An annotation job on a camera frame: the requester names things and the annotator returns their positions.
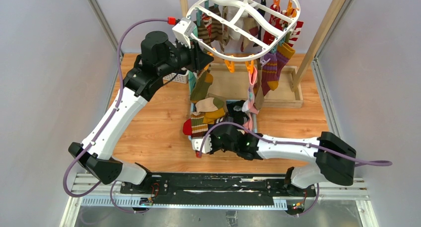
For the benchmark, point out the black sock in basket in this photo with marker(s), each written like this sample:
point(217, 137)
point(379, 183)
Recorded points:
point(235, 113)

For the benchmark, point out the striped olive sock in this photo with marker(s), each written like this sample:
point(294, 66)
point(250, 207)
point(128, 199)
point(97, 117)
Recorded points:
point(199, 127)

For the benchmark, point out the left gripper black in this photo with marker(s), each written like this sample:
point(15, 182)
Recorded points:
point(198, 58)

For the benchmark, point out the mustard yellow sock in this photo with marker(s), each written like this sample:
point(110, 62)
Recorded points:
point(211, 117)

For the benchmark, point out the black mounting base plate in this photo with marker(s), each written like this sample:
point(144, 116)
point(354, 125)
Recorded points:
point(218, 190)

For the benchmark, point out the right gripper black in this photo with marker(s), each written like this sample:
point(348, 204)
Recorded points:
point(214, 149)

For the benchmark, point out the maroon purple striped sock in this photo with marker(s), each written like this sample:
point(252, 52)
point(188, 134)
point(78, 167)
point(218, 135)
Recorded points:
point(271, 70)

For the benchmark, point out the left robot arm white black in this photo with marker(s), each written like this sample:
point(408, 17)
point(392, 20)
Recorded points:
point(159, 58)

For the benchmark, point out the white laundry basket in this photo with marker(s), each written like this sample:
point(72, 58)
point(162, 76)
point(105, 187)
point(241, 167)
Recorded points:
point(179, 77)

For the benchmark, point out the blue sock basket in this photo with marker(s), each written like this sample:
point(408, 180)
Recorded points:
point(223, 119)

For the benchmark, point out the olive green sock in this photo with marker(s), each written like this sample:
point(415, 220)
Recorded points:
point(201, 87)

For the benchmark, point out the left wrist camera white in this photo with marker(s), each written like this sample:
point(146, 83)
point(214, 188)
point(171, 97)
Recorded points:
point(185, 32)

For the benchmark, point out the wooden rack frame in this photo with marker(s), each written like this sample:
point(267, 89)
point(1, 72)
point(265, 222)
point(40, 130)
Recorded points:
point(289, 93)

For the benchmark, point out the red sock in basket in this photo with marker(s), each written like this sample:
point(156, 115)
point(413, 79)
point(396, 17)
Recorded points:
point(187, 128)

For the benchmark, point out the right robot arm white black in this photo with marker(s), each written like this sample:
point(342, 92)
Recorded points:
point(328, 158)

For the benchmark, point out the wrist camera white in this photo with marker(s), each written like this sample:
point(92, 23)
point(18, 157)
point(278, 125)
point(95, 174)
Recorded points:
point(201, 146)
point(185, 32)

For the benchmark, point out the white oval sock hanger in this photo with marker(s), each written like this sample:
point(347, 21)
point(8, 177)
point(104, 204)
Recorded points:
point(245, 21)

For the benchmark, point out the red patterned sock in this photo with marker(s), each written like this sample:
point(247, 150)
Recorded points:
point(292, 35)

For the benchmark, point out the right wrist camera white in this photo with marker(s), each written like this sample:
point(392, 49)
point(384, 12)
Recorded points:
point(201, 146)

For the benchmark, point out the pink sock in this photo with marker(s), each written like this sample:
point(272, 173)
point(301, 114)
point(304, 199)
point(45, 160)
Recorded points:
point(250, 107)

